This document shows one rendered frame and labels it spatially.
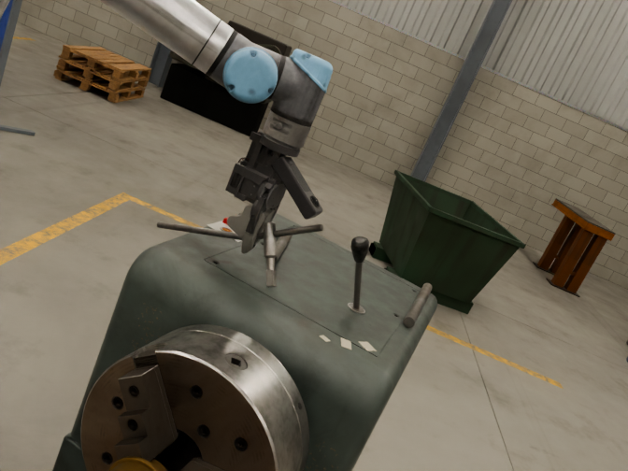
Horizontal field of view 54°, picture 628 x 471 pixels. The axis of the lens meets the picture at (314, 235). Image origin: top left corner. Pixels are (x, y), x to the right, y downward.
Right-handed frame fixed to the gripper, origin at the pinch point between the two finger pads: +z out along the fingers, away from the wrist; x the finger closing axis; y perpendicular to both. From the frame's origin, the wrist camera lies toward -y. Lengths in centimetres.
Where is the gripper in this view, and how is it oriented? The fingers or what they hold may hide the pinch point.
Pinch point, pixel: (249, 248)
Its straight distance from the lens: 111.6
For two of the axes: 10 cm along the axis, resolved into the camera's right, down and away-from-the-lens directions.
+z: -3.9, 8.8, 2.8
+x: -3.3, 1.5, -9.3
